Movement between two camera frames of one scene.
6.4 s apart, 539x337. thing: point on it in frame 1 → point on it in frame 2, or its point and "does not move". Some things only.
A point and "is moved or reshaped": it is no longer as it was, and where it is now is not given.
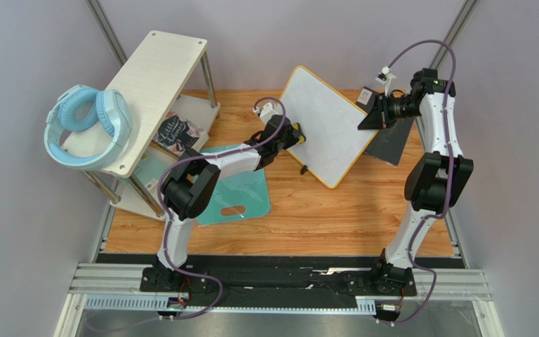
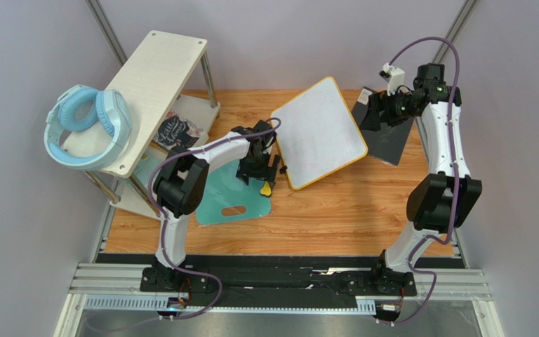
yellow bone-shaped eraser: x=302 y=138 → x=266 y=189
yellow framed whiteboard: x=333 y=143 is moved or reshaped
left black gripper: x=294 y=135 → x=267 y=173
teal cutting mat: x=239 y=196 does not move
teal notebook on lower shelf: x=149 y=166 does not move
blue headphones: x=79 y=108 does not move
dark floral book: x=176 y=133 does not move
